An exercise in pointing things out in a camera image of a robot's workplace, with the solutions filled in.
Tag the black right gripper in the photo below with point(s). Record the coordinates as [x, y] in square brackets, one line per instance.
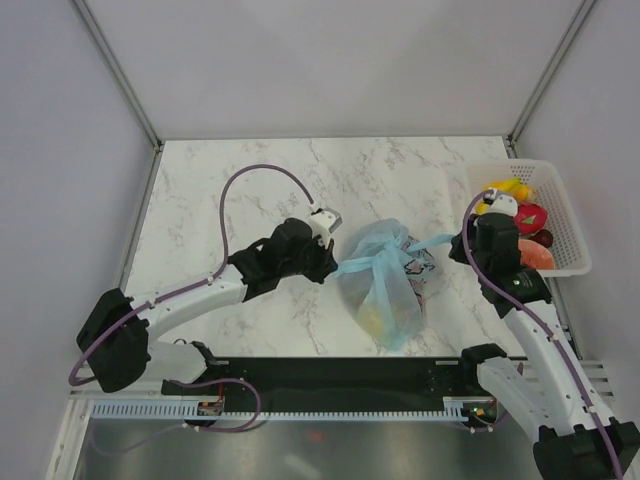
[457, 251]

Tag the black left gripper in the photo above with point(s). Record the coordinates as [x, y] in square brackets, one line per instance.
[326, 264]

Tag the yellow fake banana bunch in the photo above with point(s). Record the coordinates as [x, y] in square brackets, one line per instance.
[510, 186]

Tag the light blue plastic bag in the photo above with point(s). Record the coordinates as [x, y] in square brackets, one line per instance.
[383, 264]

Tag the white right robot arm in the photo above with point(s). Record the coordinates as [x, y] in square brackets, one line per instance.
[574, 433]

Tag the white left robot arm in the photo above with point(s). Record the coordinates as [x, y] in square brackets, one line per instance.
[122, 336]

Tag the red fake dragon fruit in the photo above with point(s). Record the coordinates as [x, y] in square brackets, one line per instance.
[530, 218]

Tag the fake watermelon slice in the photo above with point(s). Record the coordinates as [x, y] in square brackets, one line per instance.
[535, 255]

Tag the dark purple fake plum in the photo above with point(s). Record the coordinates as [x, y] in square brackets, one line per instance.
[543, 237]

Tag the orange fake peach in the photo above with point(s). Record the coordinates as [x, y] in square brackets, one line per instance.
[526, 194]

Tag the white plastic fruit basket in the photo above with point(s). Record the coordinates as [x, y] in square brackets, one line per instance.
[569, 249]

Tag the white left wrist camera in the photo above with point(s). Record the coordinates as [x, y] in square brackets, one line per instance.
[323, 222]

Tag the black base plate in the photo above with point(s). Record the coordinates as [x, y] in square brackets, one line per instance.
[352, 383]

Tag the aluminium frame rail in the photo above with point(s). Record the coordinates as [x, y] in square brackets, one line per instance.
[151, 388]

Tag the white slotted cable duct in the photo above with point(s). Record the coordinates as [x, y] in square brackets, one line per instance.
[450, 409]

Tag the right aluminium corner post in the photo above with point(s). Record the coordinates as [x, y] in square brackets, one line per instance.
[573, 30]

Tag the aluminium corner post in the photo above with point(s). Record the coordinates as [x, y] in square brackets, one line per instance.
[573, 30]
[108, 57]

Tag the left aluminium corner post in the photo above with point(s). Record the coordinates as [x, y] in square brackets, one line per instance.
[108, 57]

